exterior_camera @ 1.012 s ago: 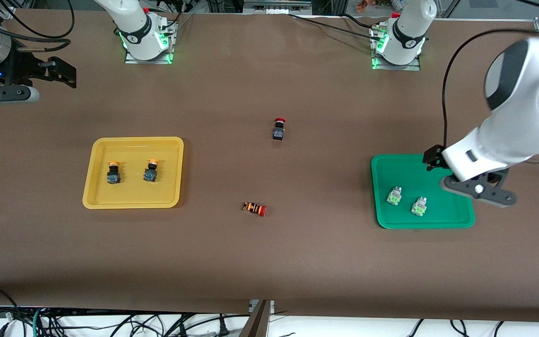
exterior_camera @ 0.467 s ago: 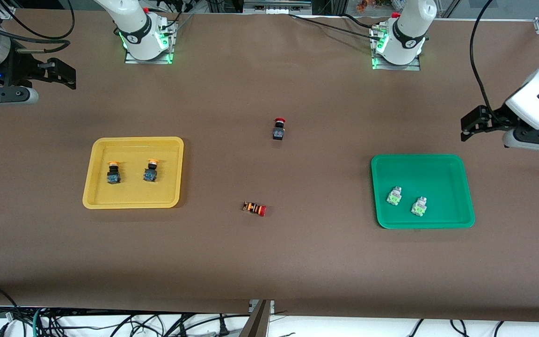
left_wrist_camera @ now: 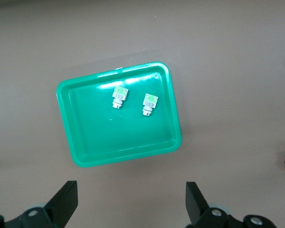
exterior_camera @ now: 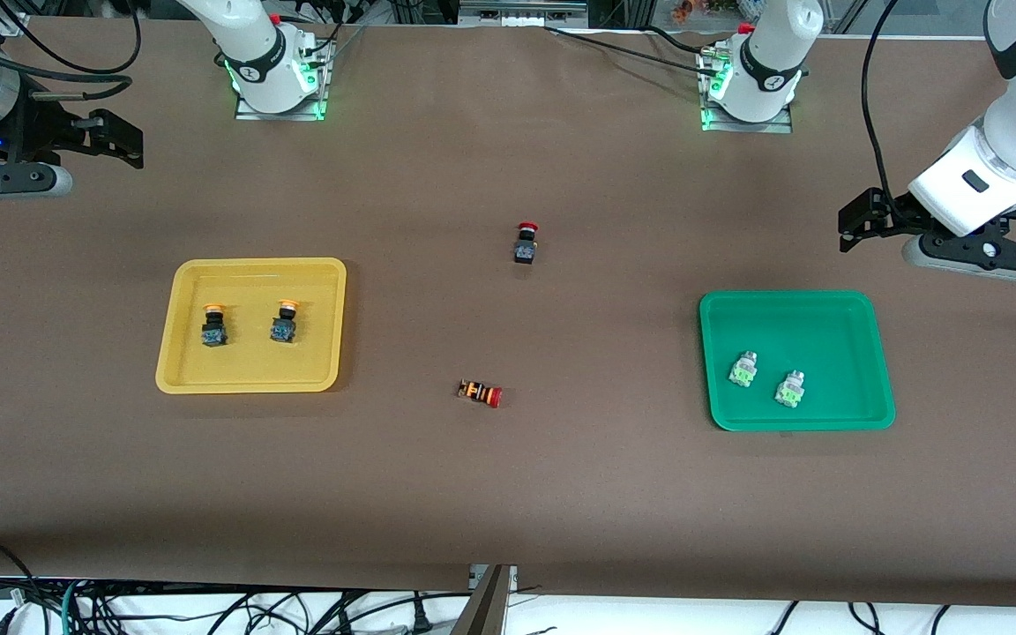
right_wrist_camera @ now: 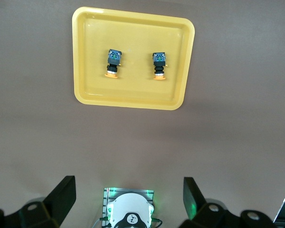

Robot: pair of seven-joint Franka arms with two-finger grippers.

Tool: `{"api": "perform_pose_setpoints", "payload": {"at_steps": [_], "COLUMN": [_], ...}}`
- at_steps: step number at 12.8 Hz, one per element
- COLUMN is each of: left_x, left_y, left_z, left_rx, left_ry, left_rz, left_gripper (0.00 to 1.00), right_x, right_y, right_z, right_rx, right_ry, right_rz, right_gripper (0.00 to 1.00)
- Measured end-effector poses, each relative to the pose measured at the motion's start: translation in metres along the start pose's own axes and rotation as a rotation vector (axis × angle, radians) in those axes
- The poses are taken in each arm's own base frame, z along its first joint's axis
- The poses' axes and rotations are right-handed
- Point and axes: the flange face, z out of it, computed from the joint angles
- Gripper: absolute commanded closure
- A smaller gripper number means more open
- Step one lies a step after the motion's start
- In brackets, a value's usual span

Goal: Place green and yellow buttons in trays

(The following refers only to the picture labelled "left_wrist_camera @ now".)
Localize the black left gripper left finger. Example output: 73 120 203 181
0 180 78 228

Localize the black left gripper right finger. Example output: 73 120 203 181
185 182 275 228

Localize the green push button switch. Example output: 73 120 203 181
112 86 129 110
142 93 159 117

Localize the green plastic tray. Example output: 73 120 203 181
56 61 182 169

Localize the brown table cover sheet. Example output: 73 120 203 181
0 0 285 228

